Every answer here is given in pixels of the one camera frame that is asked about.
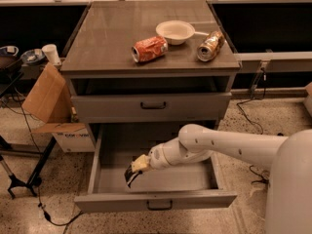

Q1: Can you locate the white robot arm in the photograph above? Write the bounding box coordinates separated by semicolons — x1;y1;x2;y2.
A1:
125;124;312;234

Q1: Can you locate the open grey middle drawer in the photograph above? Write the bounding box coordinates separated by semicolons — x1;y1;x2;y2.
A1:
75;122;237;213

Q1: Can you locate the closed grey top drawer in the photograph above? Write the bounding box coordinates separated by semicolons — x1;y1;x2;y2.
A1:
71;93;231;123

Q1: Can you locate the grey drawer cabinet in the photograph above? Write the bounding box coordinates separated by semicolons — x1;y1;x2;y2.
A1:
59;0;242;144

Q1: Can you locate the brown cardboard box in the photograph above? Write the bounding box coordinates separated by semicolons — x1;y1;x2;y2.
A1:
22;63;95;152

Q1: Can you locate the crushed orange soda can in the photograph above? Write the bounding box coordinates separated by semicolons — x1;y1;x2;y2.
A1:
132;36;168;62

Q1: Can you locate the white paper bowl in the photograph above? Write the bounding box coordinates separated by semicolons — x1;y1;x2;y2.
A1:
156;20;195;45

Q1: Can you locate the black tripod stand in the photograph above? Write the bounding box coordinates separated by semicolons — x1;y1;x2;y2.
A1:
0;136;57;199

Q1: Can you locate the crushed gold soda can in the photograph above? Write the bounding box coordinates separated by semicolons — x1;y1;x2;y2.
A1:
197;30;225;61

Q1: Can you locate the white paper cup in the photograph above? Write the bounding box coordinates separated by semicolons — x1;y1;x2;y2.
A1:
42;44;61;66

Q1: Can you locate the blue bowl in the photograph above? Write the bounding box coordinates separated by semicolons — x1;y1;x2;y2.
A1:
21;49;46;65

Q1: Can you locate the dark bowl on left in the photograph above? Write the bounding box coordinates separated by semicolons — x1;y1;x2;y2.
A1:
0;46;19;69

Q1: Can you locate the black floor cable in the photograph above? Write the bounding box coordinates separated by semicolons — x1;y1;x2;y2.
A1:
6;91;84;227

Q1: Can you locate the black power adapter cable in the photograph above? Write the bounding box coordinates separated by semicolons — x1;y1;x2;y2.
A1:
236;69;271;185

